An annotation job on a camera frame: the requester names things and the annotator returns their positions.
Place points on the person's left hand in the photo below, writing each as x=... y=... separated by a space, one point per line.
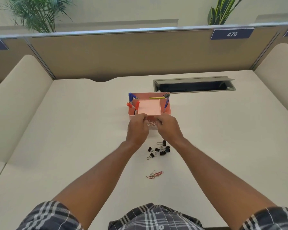
x=135 y=130

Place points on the person's right hand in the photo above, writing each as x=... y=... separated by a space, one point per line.
x=169 y=129

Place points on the person's right fingers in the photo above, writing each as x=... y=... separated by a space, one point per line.
x=161 y=120

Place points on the person's left fingers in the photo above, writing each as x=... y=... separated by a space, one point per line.
x=143 y=119

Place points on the small pale organizer drawer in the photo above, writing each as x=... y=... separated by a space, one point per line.
x=153 y=127

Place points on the person's right forearm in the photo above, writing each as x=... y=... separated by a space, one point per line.
x=213 y=174

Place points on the person's left forearm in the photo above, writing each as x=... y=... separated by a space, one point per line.
x=103 y=174

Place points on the pile of silver paper clips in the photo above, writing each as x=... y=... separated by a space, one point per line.
x=151 y=123

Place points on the pink desk organizer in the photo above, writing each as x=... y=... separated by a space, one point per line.
x=149 y=107

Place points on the blue pen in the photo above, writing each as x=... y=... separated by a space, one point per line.
x=166 y=104

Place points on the yellow pencil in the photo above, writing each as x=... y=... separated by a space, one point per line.
x=156 y=97

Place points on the grey pen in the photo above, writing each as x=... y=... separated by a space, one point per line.
x=166 y=94

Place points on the blue marker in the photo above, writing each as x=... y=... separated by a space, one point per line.
x=131 y=95

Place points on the pile of black binder clips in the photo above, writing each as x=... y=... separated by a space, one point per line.
x=162 y=153

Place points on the silver paper clip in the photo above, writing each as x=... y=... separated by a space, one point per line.
x=153 y=172

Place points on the beige desk partition panel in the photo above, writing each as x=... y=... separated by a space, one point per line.
x=4 y=64
x=144 y=57
x=282 y=39

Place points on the dark plaid shirt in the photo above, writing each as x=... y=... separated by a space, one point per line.
x=153 y=217

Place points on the green snake plant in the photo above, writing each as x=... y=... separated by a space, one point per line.
x=219 y=13

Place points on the cream side divider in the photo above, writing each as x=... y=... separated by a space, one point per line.
x=19 y=105
x=280 y=76

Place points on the green palm plant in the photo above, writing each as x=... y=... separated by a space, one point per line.
x=38 y=11

